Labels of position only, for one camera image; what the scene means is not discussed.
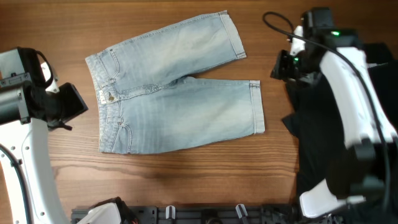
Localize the light blue denim shorts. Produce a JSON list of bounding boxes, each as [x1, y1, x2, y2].
[[86, 11, 265, 154]]

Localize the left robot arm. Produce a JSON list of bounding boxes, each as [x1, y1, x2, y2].
[[1, 47, 88, 223]]

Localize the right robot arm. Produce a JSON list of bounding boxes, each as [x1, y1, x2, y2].
[[271, 7, 397, 223]]

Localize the black clothes pile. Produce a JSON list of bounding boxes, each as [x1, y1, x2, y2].
[[281, 42, 398, 224]]

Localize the left white rail clip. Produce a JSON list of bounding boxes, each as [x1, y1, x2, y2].
[[165, 205, 176, 220]]

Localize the white rail clip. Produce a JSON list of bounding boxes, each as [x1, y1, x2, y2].
[[165, 205, 176, 220], [236, 203, 249, 224]]

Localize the right white rail clip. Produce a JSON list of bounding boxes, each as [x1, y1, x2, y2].
[[236, 203, 249, 224]]

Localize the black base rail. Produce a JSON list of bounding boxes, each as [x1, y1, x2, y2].
[[70, 203, 343, 224]]

